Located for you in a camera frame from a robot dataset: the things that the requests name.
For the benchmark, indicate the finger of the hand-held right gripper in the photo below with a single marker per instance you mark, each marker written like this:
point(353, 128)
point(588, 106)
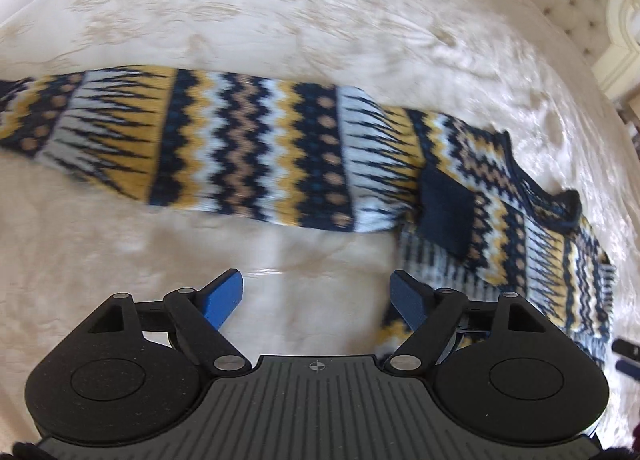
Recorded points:
point(627, 347)

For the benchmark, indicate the patterned knit sweater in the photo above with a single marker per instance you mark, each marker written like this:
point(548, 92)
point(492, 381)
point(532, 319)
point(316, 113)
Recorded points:
point(260, 150)

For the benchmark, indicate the cream embroidered bedspread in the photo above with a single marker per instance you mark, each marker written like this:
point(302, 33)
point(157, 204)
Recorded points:
point(300, 15)

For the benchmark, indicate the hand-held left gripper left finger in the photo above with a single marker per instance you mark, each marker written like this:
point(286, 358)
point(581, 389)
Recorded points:
point(224, 296)

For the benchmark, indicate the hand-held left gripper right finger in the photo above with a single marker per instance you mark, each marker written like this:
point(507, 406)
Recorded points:
point(406, 296)

